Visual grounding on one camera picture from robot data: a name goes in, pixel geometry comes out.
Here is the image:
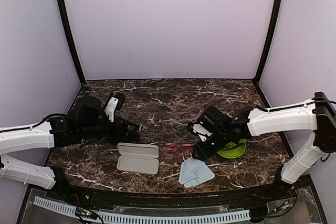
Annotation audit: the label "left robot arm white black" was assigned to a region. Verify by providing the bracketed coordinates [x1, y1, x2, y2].
[1, 93, 140, 201]

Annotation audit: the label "black front rail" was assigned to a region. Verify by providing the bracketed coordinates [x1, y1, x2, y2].
[47, 184, 295, 209]

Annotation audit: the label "black glasses case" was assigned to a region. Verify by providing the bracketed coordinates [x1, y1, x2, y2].
[116, 131, 140, 143]

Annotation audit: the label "pink glasses case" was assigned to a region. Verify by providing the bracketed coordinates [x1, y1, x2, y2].
[117, 143, 160, 175]

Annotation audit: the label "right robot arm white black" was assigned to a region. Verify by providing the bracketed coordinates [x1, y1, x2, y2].
[187, 92, 335, 200]

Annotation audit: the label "right black frame post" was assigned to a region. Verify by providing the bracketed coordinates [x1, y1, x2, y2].
[253, 0, 281, 85]

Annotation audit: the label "pink translucent sunglasses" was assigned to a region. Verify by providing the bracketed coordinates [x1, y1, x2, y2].
[162, 143, 194, 152]

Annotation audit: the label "black frame post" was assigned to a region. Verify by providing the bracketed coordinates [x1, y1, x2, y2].
[57, 0, 86, 85]
[253, 0, 281, 85]

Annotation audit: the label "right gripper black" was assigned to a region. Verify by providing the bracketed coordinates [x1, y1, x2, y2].
[192, 128, 230, 161]

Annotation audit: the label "green plate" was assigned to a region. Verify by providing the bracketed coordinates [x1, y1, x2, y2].
[217, 143, 246, 159]

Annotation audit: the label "white slotted cable duct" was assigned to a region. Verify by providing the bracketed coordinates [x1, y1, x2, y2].
[33, 196, 251, 223]

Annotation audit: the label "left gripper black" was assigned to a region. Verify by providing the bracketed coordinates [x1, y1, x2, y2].
[79, 115, 139, 142]

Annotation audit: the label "left black frame post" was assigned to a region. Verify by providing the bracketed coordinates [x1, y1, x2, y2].
[57, 0, 86, 85]

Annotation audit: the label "light blue cloth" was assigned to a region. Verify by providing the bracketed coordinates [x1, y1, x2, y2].
[178, 157, 215, 188]

